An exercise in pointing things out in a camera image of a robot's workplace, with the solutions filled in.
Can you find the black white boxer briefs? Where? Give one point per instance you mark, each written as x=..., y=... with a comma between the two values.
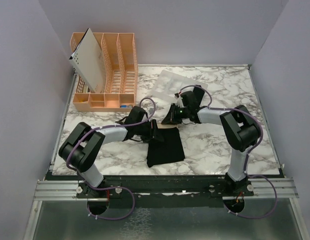
x=199, y=93

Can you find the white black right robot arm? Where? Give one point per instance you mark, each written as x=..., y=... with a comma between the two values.
x=243, y=131

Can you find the aluminium frame rail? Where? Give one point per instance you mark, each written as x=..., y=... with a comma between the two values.
x=61, y=191

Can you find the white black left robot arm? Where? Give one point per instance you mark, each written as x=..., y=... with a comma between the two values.
x=80, y=149

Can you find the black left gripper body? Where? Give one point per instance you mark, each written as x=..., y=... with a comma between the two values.
x=144, y=130

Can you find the orange plastic desk organizer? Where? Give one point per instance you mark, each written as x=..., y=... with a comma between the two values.
x=120, y=59

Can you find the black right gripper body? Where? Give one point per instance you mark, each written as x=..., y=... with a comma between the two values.
x=180, y=113

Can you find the blue clips in organizer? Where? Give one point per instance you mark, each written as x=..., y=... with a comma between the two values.
x=126, y=106

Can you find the white booklet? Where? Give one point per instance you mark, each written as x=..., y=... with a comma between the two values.
x=88, y=61

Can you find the black garment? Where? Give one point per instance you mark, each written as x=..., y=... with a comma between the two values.
x=169, y=151

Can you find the clear plastic box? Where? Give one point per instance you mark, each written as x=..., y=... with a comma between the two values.
x=169, y=83

